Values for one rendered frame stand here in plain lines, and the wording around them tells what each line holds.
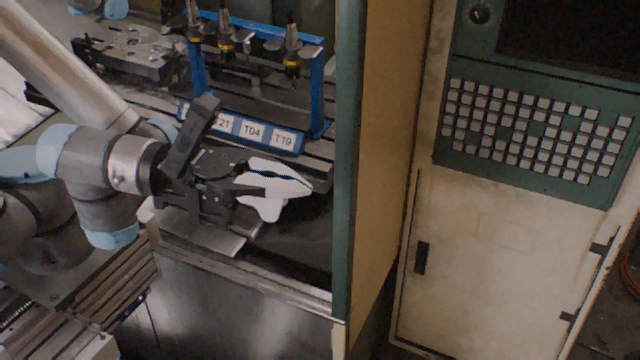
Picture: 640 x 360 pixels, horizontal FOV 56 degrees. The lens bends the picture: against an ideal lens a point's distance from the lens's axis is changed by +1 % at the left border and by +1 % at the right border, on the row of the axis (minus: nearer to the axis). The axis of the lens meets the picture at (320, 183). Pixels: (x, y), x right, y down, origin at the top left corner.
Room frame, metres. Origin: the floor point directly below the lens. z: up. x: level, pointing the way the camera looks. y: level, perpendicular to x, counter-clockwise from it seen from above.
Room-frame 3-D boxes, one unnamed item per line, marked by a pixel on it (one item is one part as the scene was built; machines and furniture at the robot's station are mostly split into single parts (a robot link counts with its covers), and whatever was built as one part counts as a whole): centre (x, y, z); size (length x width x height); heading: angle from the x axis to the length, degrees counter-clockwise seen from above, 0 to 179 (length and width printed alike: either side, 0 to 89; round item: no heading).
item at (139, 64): (1.96, 0.64, 0.97); 0.29 x 0.23 x 0.05; 65
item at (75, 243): (0.82, 0.53, 1.21); 0.15 x 0.15 x 0.10
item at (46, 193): (0.81, 0.53, 1.33); 0.13 x 0.12 x 0.14; 164
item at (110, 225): (0.64, 0.30, 1.46); 0.11 x 0.08 x 0.11; 164
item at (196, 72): (1.75, 0.41, 1.05); 0.10 x 0.05 x 0.30; 155
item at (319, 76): (1.56, 0.01, 1.05); 0.10 x 0.05 x 0.30; 155
